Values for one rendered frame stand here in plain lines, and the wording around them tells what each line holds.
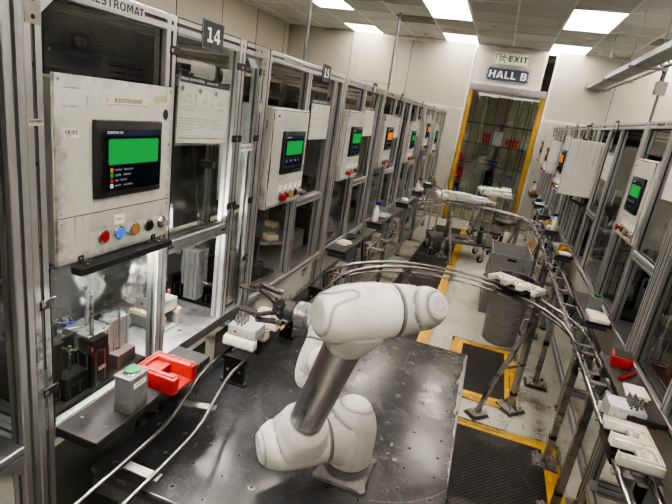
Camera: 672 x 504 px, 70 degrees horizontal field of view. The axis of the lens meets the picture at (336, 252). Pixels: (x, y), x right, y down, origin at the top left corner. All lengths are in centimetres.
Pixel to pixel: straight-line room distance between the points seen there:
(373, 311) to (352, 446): 65
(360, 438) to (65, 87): 125
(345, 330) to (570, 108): 897
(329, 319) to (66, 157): 73
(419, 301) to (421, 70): 894
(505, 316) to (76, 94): 387
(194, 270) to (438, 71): 819
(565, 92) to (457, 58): 201
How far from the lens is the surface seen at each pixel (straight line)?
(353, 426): 158
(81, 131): 134
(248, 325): 206
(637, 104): 999
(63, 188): 133
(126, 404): 157
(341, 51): 1036
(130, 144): 143
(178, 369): 173
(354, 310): 105
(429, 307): 112
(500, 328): 457
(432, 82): 988
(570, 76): 985
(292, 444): 149
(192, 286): 225
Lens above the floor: 185
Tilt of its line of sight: 17 degrees down
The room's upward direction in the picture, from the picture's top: 9 degrees clockwise
